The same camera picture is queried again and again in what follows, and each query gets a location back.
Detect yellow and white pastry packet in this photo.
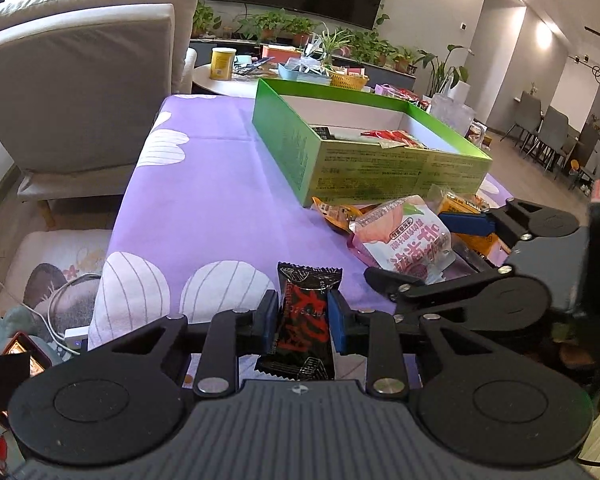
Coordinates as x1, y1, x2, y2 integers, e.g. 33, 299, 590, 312
437, 190, 505, 261

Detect teal plush toy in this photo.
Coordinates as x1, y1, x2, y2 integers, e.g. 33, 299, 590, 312
0, 305, 63, 376

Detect spider plant in vase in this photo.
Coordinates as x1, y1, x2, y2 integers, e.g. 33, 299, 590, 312
310, 25, 351, 68

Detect purple floral tablecloth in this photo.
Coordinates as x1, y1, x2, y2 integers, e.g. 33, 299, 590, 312
87, 94, 511, 391

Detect white charger block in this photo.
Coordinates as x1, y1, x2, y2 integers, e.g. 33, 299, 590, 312
64, 326, 90, 351

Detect white round side table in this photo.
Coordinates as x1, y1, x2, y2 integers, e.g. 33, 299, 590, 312
192, 62, 281, 98

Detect red snack packet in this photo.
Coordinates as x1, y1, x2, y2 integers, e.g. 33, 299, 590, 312
360, 129, 428, 150

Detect grey dining chair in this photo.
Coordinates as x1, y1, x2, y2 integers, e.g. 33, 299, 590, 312
535, 107, 571, 171
565, 122, 600, 181
502, 92, 543, 151

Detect yellow can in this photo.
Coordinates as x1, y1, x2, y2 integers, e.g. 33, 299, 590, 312
209, 47, 237, 81

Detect beige sofa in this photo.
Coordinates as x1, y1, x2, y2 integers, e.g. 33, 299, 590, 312
0, 0, 199, 211

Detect white charger cable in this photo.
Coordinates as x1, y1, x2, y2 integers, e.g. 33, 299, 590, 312
47, 272, 103, 341

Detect light blue tray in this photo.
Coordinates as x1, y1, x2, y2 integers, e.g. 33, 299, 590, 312
278, 62, 331, 83

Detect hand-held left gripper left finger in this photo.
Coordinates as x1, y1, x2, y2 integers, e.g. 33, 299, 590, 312
87, 289, 281, 396

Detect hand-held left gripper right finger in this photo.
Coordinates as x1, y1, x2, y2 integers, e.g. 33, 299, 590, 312
327, 289, 486, 397

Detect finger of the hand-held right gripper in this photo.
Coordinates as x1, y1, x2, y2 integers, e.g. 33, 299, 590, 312
364, 266, 513, 313
439, 199, 536, 243

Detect cartoon print floor mat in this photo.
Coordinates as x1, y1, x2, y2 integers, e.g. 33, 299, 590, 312
0, 230, 113, 346

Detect black snack packet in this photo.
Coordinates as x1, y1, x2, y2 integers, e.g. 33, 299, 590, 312
254, 261, 343, 381

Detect red and gold box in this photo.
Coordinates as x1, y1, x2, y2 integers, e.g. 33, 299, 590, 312
0, 334, 46, 378

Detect orange cake packet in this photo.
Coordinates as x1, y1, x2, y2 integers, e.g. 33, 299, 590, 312
311, 196, 376, 233

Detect tall large leaf plant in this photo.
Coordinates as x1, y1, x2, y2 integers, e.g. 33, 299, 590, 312
415, 45, 473, 98

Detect green cardboard box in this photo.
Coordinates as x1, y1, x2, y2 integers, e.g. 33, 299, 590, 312
251, 78, 494, 208

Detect pink peach snack packet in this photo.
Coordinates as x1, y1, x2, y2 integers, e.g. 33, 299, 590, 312
350, 195, 456, 283

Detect yellow wicker basket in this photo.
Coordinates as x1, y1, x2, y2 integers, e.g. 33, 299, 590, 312
328, 69, 370, 90

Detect row of potted green plants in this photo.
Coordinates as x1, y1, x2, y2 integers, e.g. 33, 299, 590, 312
192, 2, 421, 73

